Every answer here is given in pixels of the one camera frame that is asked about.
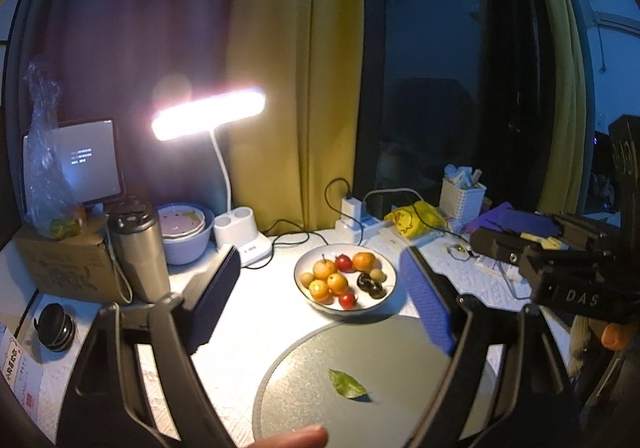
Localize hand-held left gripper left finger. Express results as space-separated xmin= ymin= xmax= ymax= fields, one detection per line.
xmin=55 ymin=244 xmax=242 ymax=448

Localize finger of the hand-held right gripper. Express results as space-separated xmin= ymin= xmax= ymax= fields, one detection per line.
xmin=470 ymin=227 xmax=615 ymax=275
xmin=492 ymin=210 xmax=622 ymax=254

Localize steel tumbler with strap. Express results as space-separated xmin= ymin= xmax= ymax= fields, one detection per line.
xmin=106 ymin=195 xmax=172 ymax=304

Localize green leaf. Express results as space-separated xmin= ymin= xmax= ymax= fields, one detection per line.
xmin=328 ymin=368 xmax=372 ymax=401

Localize purple cloth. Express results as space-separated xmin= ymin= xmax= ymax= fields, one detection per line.
xmin=464 ymin=202 xmax=518 ymax=234

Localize round grey mat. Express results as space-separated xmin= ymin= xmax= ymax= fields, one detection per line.
xmin=251 ymin=315 xmax=501 ymax=448

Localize lavender bowl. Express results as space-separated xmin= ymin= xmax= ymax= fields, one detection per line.
xmin=157 ymin=204 xmax=217 ymax=265

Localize white power strip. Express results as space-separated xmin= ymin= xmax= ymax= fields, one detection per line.
xmin=335 ymin=218 xmax=396 ymax=243

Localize person's left hand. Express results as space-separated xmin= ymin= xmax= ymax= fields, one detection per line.
xmin=252 ymin=425 xmax=329 ymax=448

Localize black round lid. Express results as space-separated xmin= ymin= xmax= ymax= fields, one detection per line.
xmin=34 ymin=303 xmax=77 ymax=353

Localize grey tablet screen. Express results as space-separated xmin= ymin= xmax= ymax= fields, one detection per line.
xmin=22 ymin=117 xmax=126 ymax=209

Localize cardboard box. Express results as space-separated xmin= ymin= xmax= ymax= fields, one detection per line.
xmin=12 ymin=213 xmax=133 ymax=304

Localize white woven basket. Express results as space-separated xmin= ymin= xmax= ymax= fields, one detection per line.
xmin=440 ymin=177 xmax=487 ymax=225

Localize white cable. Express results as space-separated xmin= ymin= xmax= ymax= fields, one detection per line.
xmin=362 ymin=188 xmax=441 ymax=214

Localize small packets in basket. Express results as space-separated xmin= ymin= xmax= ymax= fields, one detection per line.
xmin=444 ymin=164 xmax=483 ymax=190

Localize person's right forearm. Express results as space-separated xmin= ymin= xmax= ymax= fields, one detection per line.
xmin=570 ymin=315 xmax=606 ymax=379

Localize white desk lamp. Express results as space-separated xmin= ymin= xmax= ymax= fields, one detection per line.
xmin=150 ymin=87 xmax=275 ymax=268

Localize clear plastic bag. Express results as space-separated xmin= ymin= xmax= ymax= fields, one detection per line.
xmin=22 ymin=55 xmax=88 ymax=241

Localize black charger cable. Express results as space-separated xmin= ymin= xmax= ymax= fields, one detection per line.
xmin=260 ymin=178 xmax=361 ymax=269

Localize white plate with dark rim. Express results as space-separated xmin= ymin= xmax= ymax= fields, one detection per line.
xmin=293 ymin=244 xmax=399 ymax=324

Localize yellow plastic bag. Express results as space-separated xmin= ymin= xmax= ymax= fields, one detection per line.
xmin=384 ymin=201 xmax=448 ymax=240

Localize white charger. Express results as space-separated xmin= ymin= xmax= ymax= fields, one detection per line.
xmin=341 ymin=197 xmax=363 ymax=224

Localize white paper card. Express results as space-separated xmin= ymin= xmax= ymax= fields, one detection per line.
xmin=0 ymin=323 xmax=43 ymax=409

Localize yellow curtain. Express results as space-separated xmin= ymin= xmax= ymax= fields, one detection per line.
xmin=525 ymin=0 xmax=588 ymax=214
xmin=227 ymin=0 xmax=366 ymax=234

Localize dark blue curtain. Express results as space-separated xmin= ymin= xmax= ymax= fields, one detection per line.
xmin=40 ymin=0 xmax=241 ymax=209

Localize white inner bowl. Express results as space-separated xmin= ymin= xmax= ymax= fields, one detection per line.
xmin=157 ymin=205 xmax=207 ymax=241

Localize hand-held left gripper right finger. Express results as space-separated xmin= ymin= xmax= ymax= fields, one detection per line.
xmin=399 ymin=245 xmax=581 ymax=448

